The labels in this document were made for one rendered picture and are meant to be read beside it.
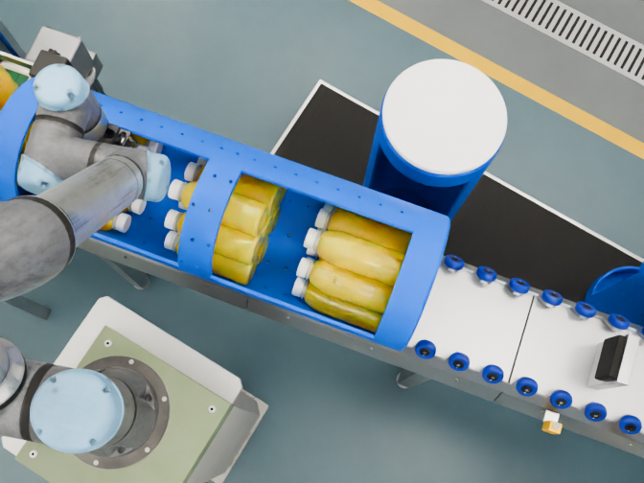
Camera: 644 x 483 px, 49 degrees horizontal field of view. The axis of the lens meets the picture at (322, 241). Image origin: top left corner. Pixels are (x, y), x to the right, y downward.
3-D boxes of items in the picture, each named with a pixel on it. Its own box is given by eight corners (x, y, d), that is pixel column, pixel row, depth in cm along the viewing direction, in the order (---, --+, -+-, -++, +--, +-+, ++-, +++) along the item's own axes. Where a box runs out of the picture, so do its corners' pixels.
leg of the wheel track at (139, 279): (146, 291, 251) (94, 247, 190) (130, 287, 251) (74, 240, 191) (152, 277, 252) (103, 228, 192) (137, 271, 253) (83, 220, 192)
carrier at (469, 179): (353, 187, 247) (356, 267, 239) (378, 59, 162) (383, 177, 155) (435, 186, 247) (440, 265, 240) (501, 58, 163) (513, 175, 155)
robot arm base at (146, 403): (131, 472, 121) (116, 477, 111) (54, 432, 122) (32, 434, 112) (173, 390, 124) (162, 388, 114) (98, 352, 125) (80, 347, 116)
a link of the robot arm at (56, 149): (78, 192, 104) (99, 124, 107) (3, 177, 104) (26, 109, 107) (94, 208, 111) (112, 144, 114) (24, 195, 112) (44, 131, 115)
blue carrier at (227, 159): (396, 354, 154) (411, 350, 126) (27, 218, 160) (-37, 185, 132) (438, 232, 158) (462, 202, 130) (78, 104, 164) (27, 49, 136)
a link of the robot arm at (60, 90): (20, 104, 105) (37, 54, 108) (47, 135, 116) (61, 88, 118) (72, 114, 105) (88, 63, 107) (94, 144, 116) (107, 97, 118)
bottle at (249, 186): (277, 187, 140) (195, 157, 141) (266, 219, 141) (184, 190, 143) (284, 184, 147) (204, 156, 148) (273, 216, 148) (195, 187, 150)
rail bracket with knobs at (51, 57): (66, 110, 171) (51, 90, 161) (38, 101, 171) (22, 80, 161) (83, 75, 173) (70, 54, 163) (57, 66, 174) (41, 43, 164)
